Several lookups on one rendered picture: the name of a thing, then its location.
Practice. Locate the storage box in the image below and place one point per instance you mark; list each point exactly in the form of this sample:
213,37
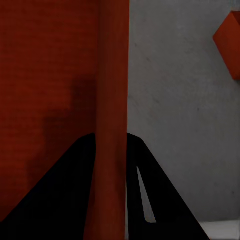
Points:
64,75
227,39

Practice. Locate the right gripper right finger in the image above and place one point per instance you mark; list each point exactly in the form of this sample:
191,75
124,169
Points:
174,220

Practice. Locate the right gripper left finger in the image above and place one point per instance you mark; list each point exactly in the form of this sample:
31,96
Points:
56,207

